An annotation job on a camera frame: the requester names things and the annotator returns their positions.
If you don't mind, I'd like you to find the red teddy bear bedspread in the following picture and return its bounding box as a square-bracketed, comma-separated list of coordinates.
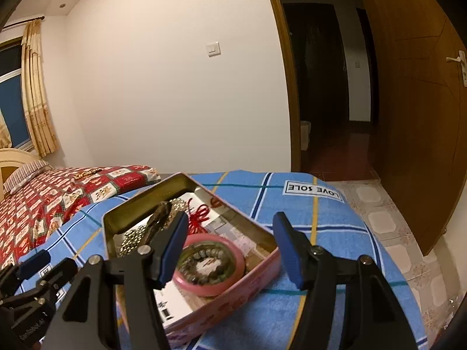
[1, 165, 161, 268]

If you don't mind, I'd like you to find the pink metal tin box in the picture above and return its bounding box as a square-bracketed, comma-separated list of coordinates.
[101, 171, 282, 349]

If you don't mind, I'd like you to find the striped pillow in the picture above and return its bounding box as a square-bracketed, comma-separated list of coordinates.
[3, 160, 51, 194]

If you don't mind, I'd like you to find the printed paper leaflet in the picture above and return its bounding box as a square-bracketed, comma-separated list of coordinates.
[112, 190, 273, 330]

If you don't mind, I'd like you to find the cream wooden headboard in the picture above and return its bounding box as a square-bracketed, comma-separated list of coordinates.
[0, 148, 40, 200]

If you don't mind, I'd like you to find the yellow patterned left curtain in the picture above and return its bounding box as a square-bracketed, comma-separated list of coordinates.
[0, 111, 12, 148]

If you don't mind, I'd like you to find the yellow patterned curtain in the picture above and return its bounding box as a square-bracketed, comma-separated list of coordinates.
[0, 111, 12, 148]
[21, 19, 59, 157]

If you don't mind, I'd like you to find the yellow patterned right curtain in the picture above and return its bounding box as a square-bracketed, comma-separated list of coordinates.
[21, 19, 59, 157]

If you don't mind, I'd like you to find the window with blue blind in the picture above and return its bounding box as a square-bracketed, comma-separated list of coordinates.
[1, 38, 33, 152]

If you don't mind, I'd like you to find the brown wooden door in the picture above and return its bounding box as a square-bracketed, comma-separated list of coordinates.
[363, 0, 466, 254]

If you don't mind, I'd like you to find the dark pearl necklace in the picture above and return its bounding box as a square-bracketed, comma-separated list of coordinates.
[117, 225, 154, 258]

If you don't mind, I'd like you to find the green jade bead bracelet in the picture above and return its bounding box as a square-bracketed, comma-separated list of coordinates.
[178, 245, 234, 285]

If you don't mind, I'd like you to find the red knotted cord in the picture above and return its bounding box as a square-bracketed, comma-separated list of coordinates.
[184, 197, 211, 235]

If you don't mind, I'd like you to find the gold bead chain on bed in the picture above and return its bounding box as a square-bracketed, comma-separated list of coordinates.
[72, 167, 104, 179]

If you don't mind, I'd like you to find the wooden door frame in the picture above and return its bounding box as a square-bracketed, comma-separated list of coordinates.
[270, 0, 301, 172]

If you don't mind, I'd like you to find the silver door handle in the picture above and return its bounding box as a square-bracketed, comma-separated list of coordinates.
[446, 50, 467, 88]

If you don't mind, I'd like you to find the white wall switch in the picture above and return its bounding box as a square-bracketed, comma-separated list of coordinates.
[206, 42, 221, 57]

